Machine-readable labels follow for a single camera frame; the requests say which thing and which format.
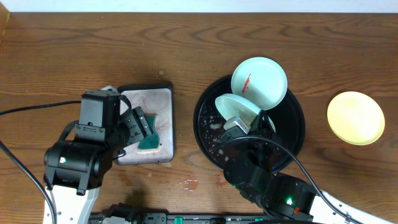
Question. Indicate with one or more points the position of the green orange sponge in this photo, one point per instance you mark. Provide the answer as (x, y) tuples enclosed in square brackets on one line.
[(152, 142)]

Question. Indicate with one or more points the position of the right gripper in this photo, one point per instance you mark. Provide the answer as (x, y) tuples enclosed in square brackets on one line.
[(261, 127)]

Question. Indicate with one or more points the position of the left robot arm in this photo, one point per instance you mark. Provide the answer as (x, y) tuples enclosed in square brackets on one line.
[(75, 169)]

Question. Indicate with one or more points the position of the light green plate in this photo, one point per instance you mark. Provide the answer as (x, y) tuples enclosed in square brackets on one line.
[(229, 105), (260, 80)]

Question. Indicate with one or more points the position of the yellow plate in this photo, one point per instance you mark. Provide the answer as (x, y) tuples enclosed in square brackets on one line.
[(356, 118)]

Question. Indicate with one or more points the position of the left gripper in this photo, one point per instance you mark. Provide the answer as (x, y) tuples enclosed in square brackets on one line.
[(140, 123)]

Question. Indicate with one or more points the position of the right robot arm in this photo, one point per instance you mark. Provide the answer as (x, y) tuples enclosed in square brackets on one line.
[(283, 198)]

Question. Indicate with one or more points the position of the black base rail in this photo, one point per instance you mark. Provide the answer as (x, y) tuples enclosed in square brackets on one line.
[(123, 213)]

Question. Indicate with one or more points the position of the rectangular black sponge tray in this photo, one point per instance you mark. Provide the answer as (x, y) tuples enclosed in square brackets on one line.
[(155, 100)]

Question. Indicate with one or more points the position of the round black tray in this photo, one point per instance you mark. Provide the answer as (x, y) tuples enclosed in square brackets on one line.
[(287, 117)]

